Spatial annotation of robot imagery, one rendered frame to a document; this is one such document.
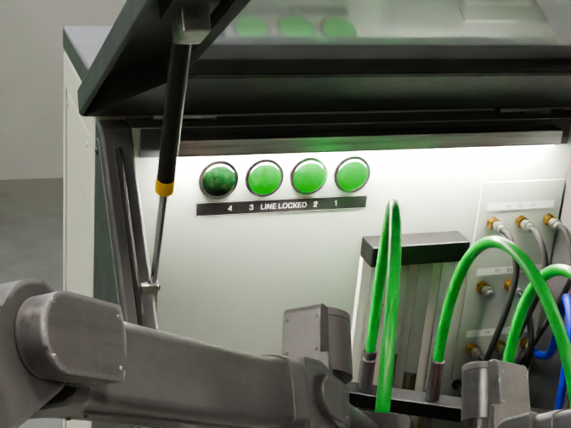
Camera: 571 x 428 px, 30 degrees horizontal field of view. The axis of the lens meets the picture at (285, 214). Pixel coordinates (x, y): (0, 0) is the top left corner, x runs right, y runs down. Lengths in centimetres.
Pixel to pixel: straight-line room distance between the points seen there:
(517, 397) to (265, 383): 37
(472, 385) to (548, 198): 51
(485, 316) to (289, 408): 82
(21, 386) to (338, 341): 47
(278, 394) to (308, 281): 66
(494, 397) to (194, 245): 47
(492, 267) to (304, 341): 67
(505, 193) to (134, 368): 96
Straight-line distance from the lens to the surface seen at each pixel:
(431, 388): 144
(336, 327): 94
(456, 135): 140
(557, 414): 98
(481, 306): 157
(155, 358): 64
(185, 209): 134
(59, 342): 50
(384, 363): 104
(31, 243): 450
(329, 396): 85
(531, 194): 153
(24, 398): 51
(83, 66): 138
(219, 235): 137
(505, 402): 107
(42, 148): 514
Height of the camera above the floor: 185
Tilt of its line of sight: 22 degrees down
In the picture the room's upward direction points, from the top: 5 degrees clockwise
